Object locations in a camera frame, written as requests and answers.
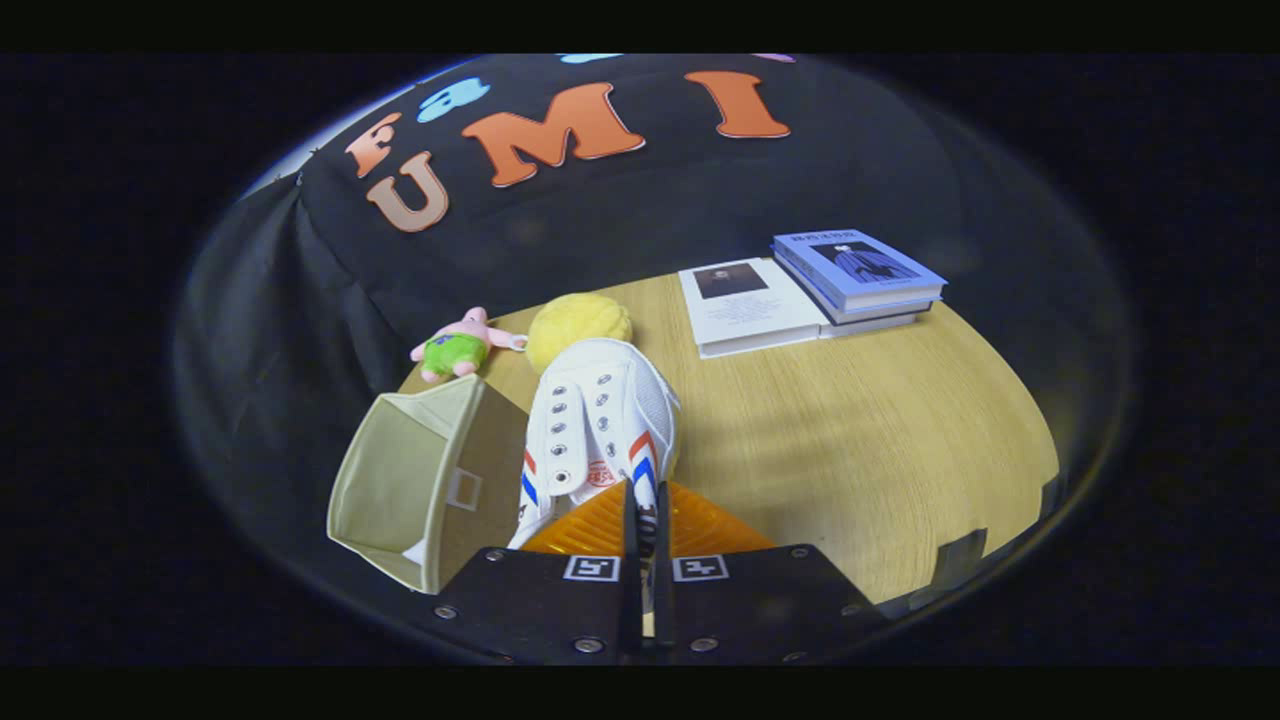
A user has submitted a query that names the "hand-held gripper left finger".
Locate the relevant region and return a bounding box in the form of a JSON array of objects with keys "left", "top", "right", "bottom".
[{"left": 430, "top": 478, "right": 641, "bottom": 666}]

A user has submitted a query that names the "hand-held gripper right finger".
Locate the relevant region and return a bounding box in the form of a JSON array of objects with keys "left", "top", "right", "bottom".
[{"left": 655, "top": 480, "right": 891, "bottom": 666}]

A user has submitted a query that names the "white shoe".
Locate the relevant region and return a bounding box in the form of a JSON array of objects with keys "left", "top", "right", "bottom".
[{"left": 508, "top": 338, "right": 683, "bottom": 561}]

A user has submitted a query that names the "beige fabric storage box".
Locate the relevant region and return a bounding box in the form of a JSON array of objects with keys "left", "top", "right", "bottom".
[{"left": 327, "top": 374, "right": 531, "bottom": 595}]

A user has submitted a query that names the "yellow plush ball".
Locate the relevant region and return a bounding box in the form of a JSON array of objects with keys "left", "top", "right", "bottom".
[{"left": 526, "top": 292, "right": 634, "bottom": 376}]

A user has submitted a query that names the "pink star plush toy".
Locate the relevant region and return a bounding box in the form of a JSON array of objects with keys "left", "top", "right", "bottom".
[{"left": 410, "top": 307, "right": 529, "bottom": 385}]

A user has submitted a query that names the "white cover book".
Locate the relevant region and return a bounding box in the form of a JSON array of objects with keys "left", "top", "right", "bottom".
[{"left": 678, "top": 258, "right": 831, "bottom": 359}]

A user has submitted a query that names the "black backdrop cloth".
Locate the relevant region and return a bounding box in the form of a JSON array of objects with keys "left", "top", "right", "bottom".
[{"left": 175, "top": 55, "right": 1131, "bottom": 621}]

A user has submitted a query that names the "blue cover book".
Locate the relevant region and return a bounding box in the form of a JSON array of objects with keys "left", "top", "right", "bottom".
[{"left": 772, "top": 229, "right": 947, "bottom": 311}]

